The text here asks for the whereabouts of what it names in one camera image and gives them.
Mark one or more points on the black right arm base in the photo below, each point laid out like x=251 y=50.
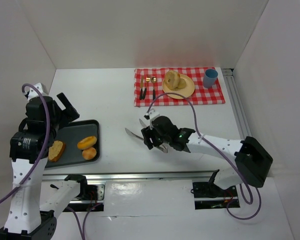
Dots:
x=211 y=191

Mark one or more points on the black plastic tray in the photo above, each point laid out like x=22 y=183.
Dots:
x=71 y=135

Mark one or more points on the round golden bun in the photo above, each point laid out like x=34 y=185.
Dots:
x=89 y=153

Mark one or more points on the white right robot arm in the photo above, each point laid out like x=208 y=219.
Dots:
x=220 y=148

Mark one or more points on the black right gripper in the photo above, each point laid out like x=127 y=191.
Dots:
x=148 y=136

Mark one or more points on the aluminium rail right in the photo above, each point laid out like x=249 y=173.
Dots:
x=242 y=120

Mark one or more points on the gold fork black handle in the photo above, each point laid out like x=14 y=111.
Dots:
x=147 y=81

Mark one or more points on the gold spoon black handle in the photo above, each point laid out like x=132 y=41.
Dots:
x=153 y=81

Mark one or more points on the blue cup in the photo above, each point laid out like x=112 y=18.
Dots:
x=209 y=78

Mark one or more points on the gold knife black handle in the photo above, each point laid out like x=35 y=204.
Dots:
x=141 y=85

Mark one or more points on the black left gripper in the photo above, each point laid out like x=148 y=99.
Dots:
x=65 y=113

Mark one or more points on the yellow plate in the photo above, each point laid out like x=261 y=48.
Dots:
x=186 y=92

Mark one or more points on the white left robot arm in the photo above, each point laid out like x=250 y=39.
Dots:
x=28 y=219

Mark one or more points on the aluminium rail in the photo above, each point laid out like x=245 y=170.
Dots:
x=242 y=120
x=149 y=176

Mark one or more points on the brown bread slice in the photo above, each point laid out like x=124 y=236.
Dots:
x=56 y=150

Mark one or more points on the glazed orange donut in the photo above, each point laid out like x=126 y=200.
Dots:
x=87 y=142

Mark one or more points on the aluminium rail front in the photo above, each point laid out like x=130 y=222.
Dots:
x=149 y=176

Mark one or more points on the plain bagel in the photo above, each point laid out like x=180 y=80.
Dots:
x=172 y=79

